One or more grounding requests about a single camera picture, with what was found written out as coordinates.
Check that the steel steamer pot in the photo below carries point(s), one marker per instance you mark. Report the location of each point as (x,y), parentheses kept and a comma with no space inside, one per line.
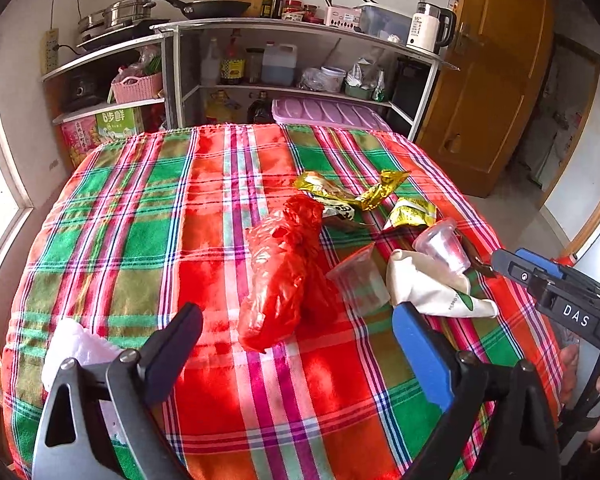
(117,12)

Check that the white plastic jug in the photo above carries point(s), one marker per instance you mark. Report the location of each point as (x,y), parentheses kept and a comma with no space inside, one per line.
(279,65)

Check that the gold foil wrapper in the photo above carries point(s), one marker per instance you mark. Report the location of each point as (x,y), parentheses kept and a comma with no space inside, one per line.
(370,195)

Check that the white paper pouch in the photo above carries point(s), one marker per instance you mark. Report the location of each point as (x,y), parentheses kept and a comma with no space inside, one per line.
(430,287)

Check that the wooden door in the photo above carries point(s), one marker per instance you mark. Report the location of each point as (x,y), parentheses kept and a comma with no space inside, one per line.
(490,75)

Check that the colourful cardboard box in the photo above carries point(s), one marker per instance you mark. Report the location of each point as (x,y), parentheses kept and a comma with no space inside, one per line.
(105,130)

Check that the window frame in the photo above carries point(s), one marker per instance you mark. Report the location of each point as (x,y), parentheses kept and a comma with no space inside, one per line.
(7,175)

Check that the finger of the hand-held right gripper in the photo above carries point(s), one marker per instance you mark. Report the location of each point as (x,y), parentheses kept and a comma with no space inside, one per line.
(540,262)
(517,270)

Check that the black induction cooker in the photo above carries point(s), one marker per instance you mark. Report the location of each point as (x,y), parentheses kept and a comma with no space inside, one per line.
(115,35)

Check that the dark brown wrapper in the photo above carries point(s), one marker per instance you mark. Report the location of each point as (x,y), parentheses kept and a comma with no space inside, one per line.
(480,262)

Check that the clear plastic cup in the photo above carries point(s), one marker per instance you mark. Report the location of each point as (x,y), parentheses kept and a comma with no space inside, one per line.
(360,280)
(442,247)

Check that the soy sauce bottle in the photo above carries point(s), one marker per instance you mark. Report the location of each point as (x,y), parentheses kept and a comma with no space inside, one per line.
(232,62)

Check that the white round container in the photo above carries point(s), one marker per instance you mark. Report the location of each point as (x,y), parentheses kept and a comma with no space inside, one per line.
(334,79)

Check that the food packet bags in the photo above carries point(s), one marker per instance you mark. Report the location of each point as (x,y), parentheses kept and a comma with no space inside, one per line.
(367,77)

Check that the clear storage container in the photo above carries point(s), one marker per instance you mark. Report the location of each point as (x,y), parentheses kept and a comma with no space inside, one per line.
(385,22)

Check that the red lidded jar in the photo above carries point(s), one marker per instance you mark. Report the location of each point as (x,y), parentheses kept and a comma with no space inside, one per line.
(311,14)
(292,10)

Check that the black small appliance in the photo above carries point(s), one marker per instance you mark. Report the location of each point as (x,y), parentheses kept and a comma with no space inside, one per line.
(82,91)

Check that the pink woven basket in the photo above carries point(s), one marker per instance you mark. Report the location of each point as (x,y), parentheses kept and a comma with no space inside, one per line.
(137,89)

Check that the pink chopstick holder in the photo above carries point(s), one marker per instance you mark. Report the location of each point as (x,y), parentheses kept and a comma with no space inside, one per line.
(342,17)

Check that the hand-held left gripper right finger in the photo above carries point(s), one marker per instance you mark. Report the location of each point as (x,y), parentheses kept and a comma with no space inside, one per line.
(422,355)

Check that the grey metal shelf rack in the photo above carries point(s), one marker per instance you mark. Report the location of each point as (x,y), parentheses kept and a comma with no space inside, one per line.
(300,30)
(105,57)

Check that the clear plastic bottle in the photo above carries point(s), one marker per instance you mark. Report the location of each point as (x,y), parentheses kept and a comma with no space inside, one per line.
(210,65)

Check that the yellowed power strip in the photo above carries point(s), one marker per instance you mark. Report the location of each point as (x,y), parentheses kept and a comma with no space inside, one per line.
(50,52)

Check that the black frying pan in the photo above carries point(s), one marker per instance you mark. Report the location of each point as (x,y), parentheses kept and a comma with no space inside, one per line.
(215,8)

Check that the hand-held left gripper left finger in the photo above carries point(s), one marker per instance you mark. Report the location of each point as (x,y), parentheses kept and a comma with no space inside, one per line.
(174,347)

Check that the large cooking oil bottle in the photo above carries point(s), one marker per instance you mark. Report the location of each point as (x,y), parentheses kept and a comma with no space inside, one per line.
(221,107)

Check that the glass jar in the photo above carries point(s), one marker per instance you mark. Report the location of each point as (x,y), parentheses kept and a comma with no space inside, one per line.
(254,67)

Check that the white electric kettle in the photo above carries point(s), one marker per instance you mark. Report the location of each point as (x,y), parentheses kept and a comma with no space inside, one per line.
(425,30)

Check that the red plastic bag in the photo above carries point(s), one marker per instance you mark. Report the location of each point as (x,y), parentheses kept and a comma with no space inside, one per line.
(280,270)

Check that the dark glass bottle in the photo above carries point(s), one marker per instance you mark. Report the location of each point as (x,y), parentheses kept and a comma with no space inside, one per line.
(260,110)

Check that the plaid red green tablecloth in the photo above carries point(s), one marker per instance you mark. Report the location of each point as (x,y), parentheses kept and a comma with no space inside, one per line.
(180,210)

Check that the crumpled clear plastic bag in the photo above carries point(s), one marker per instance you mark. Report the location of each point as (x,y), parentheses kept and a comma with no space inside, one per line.
(311,80)

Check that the purple lidded storage box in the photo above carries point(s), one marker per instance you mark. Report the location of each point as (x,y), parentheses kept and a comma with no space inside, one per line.
(330,114)

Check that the yellow green snack wrapper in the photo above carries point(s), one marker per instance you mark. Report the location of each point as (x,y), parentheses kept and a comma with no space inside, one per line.
(410,212)

